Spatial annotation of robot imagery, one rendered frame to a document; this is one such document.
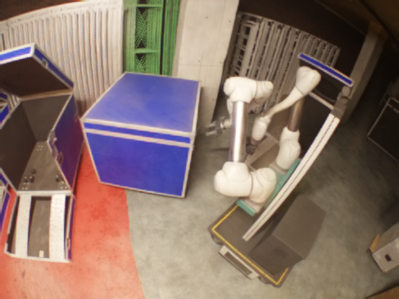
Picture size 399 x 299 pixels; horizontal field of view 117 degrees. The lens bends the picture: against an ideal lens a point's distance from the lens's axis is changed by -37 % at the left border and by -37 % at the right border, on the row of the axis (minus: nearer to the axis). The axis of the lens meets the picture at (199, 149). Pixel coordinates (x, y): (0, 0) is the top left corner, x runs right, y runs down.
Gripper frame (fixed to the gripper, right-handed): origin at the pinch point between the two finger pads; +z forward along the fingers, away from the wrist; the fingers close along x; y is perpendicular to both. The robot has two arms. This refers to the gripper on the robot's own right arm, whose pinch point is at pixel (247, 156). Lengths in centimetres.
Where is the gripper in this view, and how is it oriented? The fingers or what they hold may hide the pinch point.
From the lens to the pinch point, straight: 176.1
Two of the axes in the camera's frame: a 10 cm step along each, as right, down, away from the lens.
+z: -1.6, 7.3, 6.7
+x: 6.9, -4.0, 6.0
